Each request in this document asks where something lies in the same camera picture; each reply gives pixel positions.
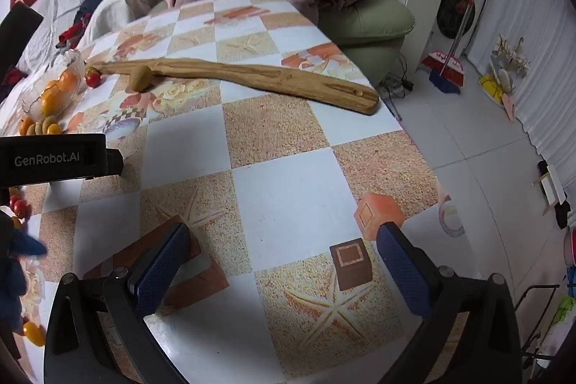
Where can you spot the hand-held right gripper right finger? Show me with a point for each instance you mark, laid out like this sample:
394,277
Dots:
405,271

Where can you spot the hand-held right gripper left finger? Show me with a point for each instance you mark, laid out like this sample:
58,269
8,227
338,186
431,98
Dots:
162,265

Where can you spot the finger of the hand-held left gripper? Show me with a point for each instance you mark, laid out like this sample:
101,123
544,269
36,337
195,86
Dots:
114,161

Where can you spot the person's left hand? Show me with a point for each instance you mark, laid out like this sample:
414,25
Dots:
24,247

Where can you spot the brown kiwi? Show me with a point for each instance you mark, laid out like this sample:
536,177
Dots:
141,79
36,129
45,125

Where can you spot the clear glass bowl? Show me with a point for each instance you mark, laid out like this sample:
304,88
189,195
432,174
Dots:
75,60

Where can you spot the black chair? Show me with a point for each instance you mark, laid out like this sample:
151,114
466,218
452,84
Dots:
20,33

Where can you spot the checkered printed tablecloth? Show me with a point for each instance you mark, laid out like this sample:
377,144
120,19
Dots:
270,186

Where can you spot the dark and red clothing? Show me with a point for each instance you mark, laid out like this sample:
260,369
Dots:
85,15

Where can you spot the long wooden stick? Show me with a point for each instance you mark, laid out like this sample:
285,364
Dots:
252,76

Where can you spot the yellow green cloth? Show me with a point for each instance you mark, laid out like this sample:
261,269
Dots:
562,310

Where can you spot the pink bucket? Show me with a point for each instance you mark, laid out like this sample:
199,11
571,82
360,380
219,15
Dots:
569,247

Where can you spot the black cloth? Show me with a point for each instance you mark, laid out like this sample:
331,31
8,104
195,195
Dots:
563,215

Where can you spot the black power strip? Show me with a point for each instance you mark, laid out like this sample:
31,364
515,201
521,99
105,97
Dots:
400,86

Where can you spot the pink plastic item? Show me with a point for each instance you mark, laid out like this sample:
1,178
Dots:
510,105

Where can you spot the yellow plastic item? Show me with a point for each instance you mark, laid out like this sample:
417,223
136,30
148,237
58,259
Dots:
490,88

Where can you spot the red broom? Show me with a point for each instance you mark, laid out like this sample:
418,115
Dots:
443,62

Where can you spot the white clothes hangers bundle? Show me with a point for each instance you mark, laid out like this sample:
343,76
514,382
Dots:
508,58

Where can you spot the white curtain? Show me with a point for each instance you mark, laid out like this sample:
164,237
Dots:
540,73

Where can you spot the white washing machine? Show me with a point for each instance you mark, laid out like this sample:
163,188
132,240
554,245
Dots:
454,10

